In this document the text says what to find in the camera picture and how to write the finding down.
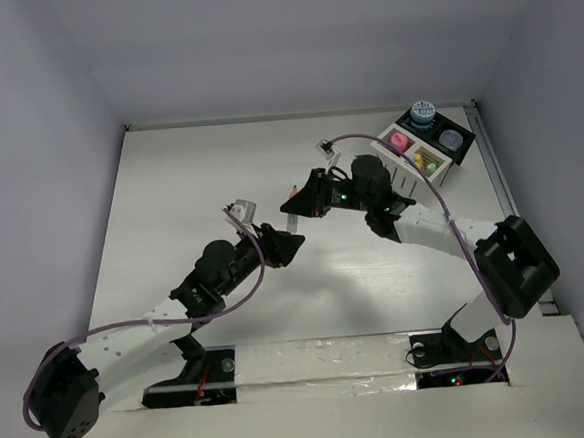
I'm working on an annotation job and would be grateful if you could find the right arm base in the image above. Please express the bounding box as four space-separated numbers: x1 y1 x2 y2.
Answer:
405 300 510 389

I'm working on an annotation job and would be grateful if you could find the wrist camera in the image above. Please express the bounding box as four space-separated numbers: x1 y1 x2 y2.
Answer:
315 139 343 166
222 199 257 231

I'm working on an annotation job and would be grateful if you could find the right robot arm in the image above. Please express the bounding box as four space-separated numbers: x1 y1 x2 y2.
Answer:
280 155 560 360

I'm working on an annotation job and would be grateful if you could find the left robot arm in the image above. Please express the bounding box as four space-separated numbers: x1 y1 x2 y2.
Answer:
22 223 305 438

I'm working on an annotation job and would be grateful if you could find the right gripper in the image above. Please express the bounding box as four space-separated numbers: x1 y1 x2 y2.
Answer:
278 165 373 221

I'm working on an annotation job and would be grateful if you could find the clear jar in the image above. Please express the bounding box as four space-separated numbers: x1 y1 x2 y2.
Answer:
439 129 464 152

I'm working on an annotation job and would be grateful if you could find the orange marker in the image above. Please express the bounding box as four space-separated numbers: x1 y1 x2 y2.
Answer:
286 185 298 234

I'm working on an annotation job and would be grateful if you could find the pink cap bottle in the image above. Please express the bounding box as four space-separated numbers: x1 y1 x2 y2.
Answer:
390 131 409 152

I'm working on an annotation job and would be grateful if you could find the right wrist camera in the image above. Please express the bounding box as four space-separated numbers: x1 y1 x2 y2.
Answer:
315 139 343 166

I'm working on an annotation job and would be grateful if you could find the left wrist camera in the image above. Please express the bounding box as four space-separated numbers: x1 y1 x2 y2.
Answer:
222 199 257 231

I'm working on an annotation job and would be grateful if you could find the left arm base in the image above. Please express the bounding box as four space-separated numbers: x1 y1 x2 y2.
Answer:
141 335 237 409

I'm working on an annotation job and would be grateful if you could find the yellow marker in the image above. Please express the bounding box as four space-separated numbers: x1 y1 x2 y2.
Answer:
414 153 424 168

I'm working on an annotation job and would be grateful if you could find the black and white organizer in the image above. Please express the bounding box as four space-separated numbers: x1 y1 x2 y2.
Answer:
370 111 476 200

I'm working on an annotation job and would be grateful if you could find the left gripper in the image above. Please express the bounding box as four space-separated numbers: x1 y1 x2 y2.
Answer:
212 218 305 296

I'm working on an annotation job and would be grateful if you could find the blue lid jar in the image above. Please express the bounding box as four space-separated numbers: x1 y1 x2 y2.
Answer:
409 100 437 131

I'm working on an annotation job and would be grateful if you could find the foil tape strip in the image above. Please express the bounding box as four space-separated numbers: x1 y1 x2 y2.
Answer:
234 333 417 404

